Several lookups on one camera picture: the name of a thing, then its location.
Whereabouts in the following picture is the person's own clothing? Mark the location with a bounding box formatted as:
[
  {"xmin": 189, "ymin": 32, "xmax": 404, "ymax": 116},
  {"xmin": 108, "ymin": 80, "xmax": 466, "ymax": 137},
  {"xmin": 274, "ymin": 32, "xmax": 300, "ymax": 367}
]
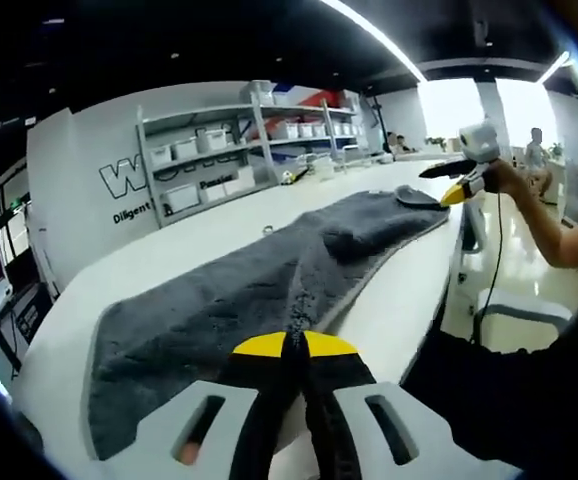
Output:
[{"xmin": 401, "ymin": 199, "xmax": 578, "ymax": 480}]

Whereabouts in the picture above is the idle hand-held gripper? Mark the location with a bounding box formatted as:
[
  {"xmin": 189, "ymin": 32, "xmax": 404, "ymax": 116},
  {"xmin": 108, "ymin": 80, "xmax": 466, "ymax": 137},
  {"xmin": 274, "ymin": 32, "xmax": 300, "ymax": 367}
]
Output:
[{"xmin": 279, "ymin": 167, "xmax": 315, "ymax": 186}]

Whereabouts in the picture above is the person's right hand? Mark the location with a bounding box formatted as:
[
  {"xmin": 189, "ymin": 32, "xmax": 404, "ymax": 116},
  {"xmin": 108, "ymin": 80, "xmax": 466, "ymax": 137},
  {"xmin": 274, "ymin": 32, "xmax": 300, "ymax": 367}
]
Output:
[{"xmin": 481, "ymin": 160, "xmax": 528, "ymax": 197}]

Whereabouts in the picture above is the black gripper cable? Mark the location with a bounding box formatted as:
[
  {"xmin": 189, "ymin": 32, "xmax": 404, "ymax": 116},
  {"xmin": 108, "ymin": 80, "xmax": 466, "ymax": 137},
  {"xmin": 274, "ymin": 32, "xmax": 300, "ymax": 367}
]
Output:
[{"xmin": 471, "ymin": 189, "xmax": 504, "ymax": 346}]

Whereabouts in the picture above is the long ceiling light strip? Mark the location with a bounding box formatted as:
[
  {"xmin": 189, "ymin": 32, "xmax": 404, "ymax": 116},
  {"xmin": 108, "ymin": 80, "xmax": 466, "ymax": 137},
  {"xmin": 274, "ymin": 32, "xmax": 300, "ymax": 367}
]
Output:
[{"xmin": 318, "ymin": 0, "xmax": 428, "ymax": 82}]

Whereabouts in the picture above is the white office chair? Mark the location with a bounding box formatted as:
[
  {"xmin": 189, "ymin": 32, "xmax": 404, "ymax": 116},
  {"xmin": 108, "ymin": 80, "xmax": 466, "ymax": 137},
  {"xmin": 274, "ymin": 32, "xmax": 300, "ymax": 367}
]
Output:
[{"xmin": 456, "ymin": 202, "xmax": 575, "ymax": 354}]

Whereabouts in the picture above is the black framed glass partition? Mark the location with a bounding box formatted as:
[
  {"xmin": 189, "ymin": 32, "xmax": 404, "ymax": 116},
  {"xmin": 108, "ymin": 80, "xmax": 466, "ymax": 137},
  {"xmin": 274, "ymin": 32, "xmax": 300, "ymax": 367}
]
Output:
[{"xmin": 0, "ymin": 172, "xmax": 33, "ymax": 251}]

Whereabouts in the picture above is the metal shelf with white bins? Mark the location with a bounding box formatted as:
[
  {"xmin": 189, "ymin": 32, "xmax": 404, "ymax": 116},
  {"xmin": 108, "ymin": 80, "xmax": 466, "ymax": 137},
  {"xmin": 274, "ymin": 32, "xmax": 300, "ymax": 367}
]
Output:
[{"xmin": 148, "ymin": 82, "xmax": 365, "ymax": 211}]

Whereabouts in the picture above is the black tripod stand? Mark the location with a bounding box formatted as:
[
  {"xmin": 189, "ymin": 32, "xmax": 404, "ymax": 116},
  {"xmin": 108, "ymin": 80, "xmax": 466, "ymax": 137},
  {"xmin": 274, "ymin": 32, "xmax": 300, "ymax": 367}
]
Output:
[{"xmin": 367, "ymin": 93, "xmax": 388, "ymax": 151}]

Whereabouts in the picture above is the grey towel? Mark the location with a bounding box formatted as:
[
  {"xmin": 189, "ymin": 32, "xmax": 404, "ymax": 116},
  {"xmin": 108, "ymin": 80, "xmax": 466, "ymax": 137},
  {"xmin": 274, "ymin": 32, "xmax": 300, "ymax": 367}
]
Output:
[{"xmin": 86, "ymin": 183, "xmax": 453, "ymax": 461}]

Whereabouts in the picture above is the grey metal shelving rack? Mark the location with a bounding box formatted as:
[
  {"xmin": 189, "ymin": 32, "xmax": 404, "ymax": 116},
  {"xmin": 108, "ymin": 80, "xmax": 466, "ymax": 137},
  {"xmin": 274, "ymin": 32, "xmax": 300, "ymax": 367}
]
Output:
[
  {"xmin": 248, "ymin": 79, "xmax": 365, "ymax": 161},
  {"xmin": 136, "ymin": 92, "xmax": 278, "ymax": 229}
]

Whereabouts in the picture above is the grey low cabinet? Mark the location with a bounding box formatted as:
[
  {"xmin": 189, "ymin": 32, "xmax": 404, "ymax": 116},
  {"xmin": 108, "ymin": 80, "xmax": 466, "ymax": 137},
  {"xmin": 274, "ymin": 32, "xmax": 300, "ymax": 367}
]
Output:
[{"xmin": 11, "ymin": 282, "xmax": 55, "ymax": 346}]

